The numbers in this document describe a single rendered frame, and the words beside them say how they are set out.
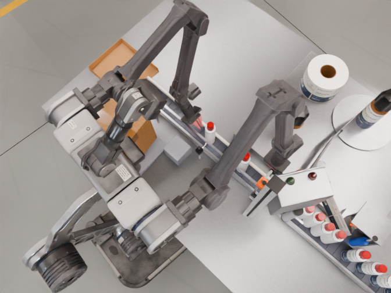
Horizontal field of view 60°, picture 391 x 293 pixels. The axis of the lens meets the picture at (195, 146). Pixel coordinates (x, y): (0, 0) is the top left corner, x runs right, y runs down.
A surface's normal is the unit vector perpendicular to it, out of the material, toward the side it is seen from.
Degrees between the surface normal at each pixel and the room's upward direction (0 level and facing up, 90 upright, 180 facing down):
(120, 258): 0
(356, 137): 0
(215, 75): 0
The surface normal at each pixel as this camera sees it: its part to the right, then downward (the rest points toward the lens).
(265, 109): -0.62, 0.09
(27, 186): -0.03, -0.33
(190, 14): 0.64, 0.67
